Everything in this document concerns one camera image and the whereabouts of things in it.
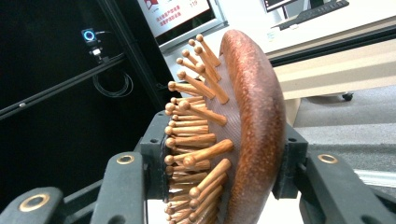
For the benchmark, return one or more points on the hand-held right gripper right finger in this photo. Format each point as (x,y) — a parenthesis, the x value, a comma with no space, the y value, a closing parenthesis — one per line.
(330,186)

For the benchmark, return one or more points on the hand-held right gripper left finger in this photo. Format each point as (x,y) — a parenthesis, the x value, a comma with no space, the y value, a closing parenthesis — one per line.
(124,186)

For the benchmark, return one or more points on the brown wooden hairbrush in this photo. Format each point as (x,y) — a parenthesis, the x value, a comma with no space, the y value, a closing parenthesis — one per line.
(258,124)

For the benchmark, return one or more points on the black curtain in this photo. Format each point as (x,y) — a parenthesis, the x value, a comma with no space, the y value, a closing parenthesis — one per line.
(46,140)

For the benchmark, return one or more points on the desk caster wheel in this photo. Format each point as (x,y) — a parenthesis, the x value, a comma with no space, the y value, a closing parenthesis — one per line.
(347,96)

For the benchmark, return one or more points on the light wooden desk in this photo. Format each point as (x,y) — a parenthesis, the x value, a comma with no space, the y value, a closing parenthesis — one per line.
(336,71)

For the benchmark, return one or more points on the black keyboard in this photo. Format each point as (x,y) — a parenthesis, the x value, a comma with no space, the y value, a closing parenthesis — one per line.
(314,14)

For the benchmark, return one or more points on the white poster sign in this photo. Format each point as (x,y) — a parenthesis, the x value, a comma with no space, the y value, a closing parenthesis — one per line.
(177,15)

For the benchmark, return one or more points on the black metal frame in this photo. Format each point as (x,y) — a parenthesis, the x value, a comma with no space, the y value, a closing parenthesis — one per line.
(130,46)

